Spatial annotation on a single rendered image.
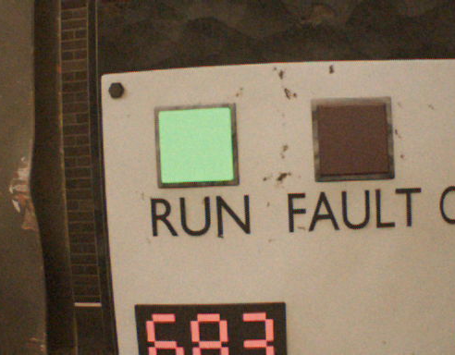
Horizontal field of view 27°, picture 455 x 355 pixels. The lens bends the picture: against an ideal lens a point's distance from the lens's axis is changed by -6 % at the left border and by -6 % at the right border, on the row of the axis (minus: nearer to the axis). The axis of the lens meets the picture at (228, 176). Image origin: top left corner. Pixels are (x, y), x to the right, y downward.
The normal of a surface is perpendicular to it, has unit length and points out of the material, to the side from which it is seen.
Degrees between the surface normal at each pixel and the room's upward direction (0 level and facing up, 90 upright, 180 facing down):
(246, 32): 90
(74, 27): 90
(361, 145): 90
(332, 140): 90
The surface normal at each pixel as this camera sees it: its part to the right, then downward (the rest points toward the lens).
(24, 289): -0.16, 0.06
